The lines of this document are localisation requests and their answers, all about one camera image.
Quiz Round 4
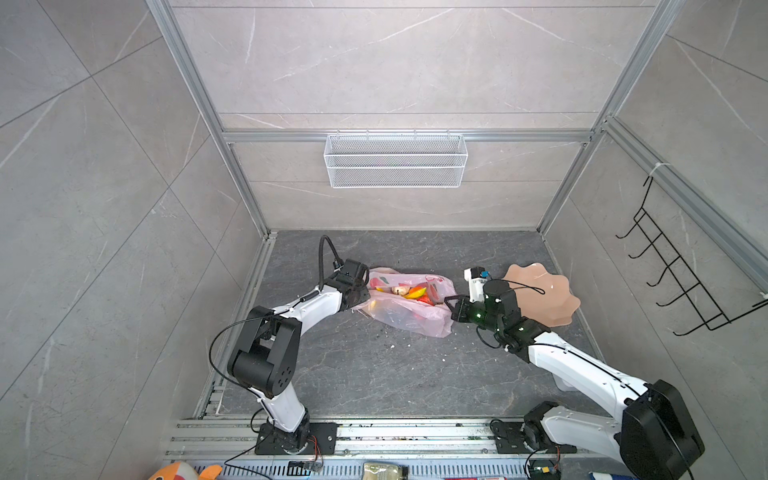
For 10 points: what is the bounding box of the orange plush toy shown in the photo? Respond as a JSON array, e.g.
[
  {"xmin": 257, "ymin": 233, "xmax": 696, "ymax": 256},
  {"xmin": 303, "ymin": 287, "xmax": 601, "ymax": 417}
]
[{"xmin": 149, "ymin": 461, "xmax": 223, "ymax": 480}]

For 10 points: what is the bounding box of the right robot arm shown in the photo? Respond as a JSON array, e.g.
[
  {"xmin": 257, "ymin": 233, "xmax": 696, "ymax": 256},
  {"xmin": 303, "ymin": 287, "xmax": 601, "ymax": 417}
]
[{"xmin": 444, "ymin": 277, "xmax": 705, "ymax": 479}]

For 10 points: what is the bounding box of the pink scalloped bowl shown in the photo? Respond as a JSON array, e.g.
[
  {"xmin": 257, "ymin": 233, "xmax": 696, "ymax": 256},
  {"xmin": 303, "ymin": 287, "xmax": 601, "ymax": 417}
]
[{"xmin": 502, "ymin": 263, "xmax": 581, "ymax": 328}]

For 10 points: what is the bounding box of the black wire hook rack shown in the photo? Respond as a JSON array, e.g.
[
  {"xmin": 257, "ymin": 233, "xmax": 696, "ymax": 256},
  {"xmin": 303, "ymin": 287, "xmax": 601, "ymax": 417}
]
[{"xmin": 615, "ymin": 176, "xmax": 767, "ymax": 337}]

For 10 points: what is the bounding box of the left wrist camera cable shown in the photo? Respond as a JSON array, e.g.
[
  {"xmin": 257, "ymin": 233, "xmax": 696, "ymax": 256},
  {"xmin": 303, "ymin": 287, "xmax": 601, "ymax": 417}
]
[{"xmin": 317, "ymin": 234, "xmax": 344, "ymax": 292}]

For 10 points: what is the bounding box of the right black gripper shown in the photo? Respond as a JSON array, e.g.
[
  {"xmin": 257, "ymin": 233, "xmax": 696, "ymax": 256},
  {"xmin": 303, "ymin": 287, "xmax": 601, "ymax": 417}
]
[{"xmin": 443, "ymin": 294, "xmax": 504, "ymax": 335}]

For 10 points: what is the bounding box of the pink plastic bag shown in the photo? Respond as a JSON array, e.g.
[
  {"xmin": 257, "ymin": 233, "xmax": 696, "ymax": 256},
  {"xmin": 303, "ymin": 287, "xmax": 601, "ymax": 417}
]
[{"xmin": 353, "ymin": 267, "xmax": 457, "ymax": 338}]

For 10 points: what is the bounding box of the aluminium front rail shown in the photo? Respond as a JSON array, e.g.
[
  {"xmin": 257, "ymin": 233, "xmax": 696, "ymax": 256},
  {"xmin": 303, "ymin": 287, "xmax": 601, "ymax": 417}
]
[{"xmin": 162, "ymin": 417, "xmax": 633, "ymax": 479}]

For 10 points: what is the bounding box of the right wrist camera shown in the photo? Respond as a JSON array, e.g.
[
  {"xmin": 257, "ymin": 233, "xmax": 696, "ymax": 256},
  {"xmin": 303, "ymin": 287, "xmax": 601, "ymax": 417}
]
[{"xmin": 464, "ymin": 266, "xmax": 489, "ymax": 302}]

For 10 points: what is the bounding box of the white wire mesh basket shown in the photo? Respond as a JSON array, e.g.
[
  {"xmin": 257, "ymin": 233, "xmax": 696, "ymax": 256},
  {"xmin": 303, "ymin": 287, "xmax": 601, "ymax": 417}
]
[{"xmin": 323, "ymin": 133, "xmax": 469, "ymax": 189}]

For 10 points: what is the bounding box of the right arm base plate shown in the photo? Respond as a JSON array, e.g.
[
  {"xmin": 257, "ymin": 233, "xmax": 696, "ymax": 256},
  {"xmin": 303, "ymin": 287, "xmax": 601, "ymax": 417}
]
[{"xmin": 488, "ymin": 418, "xmax": 577, "ymax": 454}]

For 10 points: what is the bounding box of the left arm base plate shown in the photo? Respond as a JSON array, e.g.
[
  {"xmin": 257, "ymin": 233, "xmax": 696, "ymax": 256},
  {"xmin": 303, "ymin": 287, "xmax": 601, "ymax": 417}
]
[{"xmin": 254, "ymin": 422, "xmax": 339, "ymax": 456}]

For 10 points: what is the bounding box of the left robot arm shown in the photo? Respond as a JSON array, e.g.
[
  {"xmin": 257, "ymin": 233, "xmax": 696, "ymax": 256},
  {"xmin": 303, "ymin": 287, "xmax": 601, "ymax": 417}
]
[{"xmin": 227, "ymin": 260, "xmax": 370, "ymax": 434}]

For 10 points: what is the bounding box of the yellow fake banana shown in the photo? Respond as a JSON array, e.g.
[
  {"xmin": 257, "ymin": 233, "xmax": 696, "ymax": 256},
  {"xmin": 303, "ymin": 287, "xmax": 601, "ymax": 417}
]
[{"xmin": 405, "ymin": 285, "xmax": 427, "ymax": 300}]

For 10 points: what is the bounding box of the white digital timer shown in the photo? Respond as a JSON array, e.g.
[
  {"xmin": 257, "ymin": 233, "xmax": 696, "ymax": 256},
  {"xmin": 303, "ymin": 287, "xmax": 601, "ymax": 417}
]
[{"xmin": 553, "ymin": 374, "xmax": 579, "ymax": 392}]

